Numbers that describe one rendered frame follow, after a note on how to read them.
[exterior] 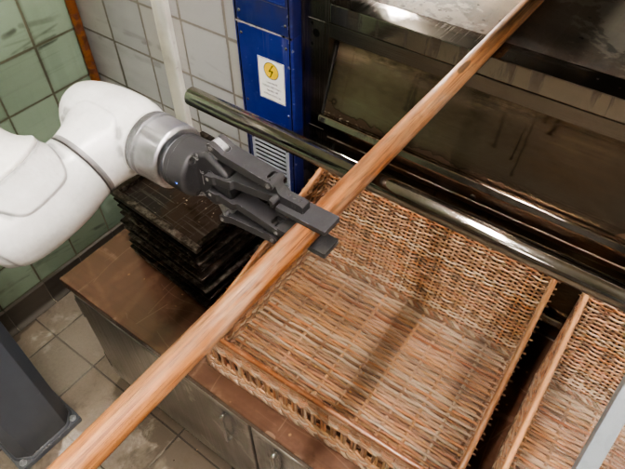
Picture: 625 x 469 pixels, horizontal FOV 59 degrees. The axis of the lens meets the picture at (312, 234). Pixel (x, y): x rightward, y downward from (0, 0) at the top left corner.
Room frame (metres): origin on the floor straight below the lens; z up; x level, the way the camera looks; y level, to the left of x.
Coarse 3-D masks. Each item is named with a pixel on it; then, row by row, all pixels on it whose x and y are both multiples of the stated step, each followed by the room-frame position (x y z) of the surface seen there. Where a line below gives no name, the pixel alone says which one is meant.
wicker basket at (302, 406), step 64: (320, 192) 0.94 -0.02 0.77; (256, 256) 0.74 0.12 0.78; (384, 256) 0.83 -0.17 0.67; (256, 320) 0.70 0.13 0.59; (320, 320) 0.70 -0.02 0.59; (384, 320) 0.70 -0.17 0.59; (448, 320) 0.70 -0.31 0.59; (512, 320) 0.65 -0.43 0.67; (256, 384) 0.52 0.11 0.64; (320, 384) 0.54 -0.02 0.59; (384, 384) 0.54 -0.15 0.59; (448, 384) 0.54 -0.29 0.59; (384, 448) 0.36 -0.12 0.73; (448, 448) 0.41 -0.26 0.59
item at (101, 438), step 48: (528, 0) 0.98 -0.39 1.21; (480, 48) 0.81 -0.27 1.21; (432, 96) 0.68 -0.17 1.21; (384, 144) 0.57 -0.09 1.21; (336, 192) 0.48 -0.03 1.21; (288, 240) 0.40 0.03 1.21; (240, 288) 0.34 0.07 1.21; (192, 336) 0.28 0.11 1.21; (144, 384) 0.23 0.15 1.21; (96, 432) 0.19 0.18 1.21
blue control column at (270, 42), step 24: (240, 0) 1.13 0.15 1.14; (264, 0) 1.09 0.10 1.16; (288, 0) 1.05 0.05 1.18; (240, 24) 1.13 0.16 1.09; (264, 24) 1.09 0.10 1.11; (240, 48) 1.14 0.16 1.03; (264, 48) 1.09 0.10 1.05; (288, 48) 1.05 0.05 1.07; (240, 72) 1.14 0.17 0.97; (288, 72) 1.06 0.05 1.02; (288, 96) 1.06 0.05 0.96; (288, 120) 1.06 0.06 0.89
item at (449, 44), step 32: (352, 0) 1.04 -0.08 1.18; (384, 32) 0.96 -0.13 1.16; (416, 32) 0.92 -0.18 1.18; (448, 32) 0.92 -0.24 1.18; (512, 64) 0.82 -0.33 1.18; (544, 64) 0.81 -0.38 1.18; (576, 64) 0.81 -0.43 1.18; (544, 96) 0.78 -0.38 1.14; (576, 96) 0.75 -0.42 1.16; (608, 96) 0.72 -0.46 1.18
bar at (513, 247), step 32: (192, 96) 0.73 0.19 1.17; (256, 128) 0.65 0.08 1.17; (320, 160) 0.59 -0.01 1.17; (352, 160) 0.58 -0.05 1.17; (384, 192) 0.52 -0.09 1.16; (416, 192) 0.51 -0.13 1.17; (448, 224) 0.47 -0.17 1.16; (480, 224) 0.46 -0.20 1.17; (512, 256) 0.42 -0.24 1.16; (544, 256) 0.41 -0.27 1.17; (576, 288) 0.38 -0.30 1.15; (608, 288) 0.36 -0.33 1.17; (608, 416) 0.26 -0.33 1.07; (608, 448) 0.23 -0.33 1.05
